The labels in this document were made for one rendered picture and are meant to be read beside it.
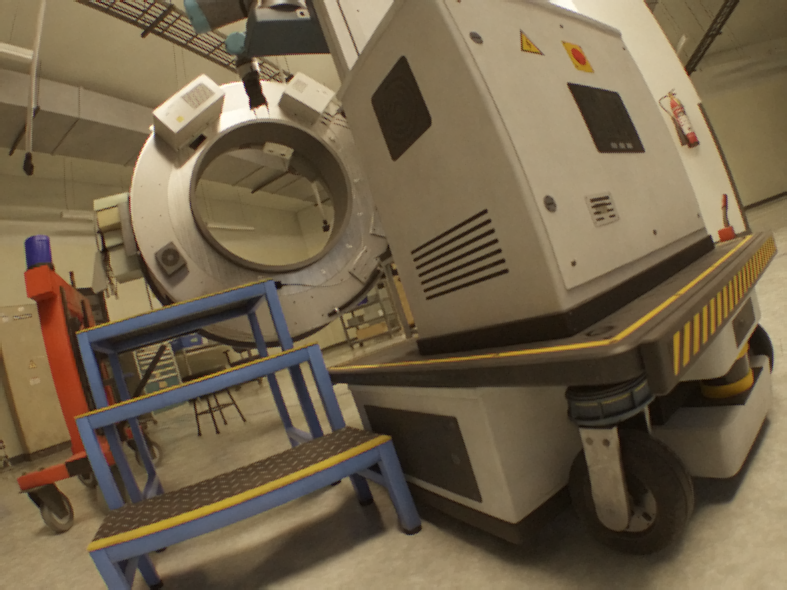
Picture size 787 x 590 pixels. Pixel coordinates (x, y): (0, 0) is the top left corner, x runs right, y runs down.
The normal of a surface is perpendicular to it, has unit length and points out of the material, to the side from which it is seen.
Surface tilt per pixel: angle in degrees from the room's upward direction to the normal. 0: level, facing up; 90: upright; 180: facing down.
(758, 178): 90
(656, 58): 90
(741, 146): 90
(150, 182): 90
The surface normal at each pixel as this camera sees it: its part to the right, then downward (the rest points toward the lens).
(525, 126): 0.43, -0.18
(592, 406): -0.71, 0.21
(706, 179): -0.36, 0.07
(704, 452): -0.85, 0.26
